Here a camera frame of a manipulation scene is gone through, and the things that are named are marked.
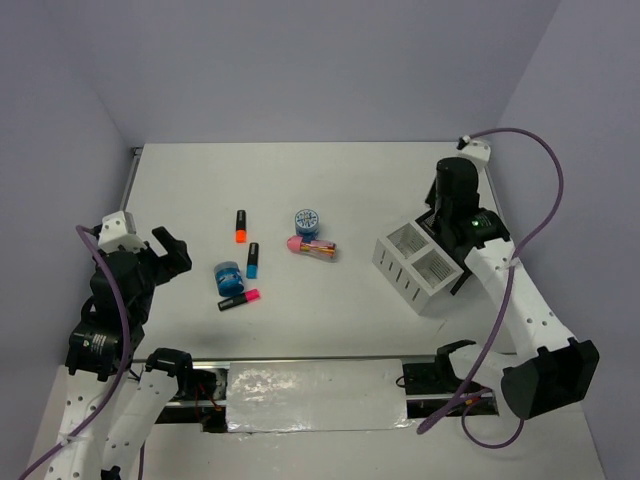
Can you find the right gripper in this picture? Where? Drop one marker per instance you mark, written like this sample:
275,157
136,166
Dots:
430,197

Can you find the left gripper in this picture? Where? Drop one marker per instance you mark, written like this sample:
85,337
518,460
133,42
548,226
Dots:
179,258

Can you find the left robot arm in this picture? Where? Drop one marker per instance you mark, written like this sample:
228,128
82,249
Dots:
94,441

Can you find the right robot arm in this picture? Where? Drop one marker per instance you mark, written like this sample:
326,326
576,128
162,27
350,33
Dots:
551,369

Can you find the black tray container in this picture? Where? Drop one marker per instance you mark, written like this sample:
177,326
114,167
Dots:
427,222

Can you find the orange highlighter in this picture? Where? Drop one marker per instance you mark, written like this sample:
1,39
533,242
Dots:
240,227

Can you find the white compartment organizer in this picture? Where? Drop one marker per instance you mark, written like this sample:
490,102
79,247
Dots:
416,267

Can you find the blue highlighter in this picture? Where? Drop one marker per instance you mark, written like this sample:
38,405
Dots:
252,261

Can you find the pink highlighter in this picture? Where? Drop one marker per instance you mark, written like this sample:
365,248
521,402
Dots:
239,299

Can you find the pink-capped pen tube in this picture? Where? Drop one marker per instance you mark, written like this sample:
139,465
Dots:
317,248

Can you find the silver taped panel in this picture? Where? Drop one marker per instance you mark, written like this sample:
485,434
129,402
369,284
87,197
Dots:
315,396

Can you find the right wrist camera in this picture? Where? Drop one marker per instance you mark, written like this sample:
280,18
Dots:
473,149

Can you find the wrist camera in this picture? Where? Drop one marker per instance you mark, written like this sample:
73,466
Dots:
473,149
118,233

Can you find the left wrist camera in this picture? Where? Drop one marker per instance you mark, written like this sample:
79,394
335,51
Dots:
118,233

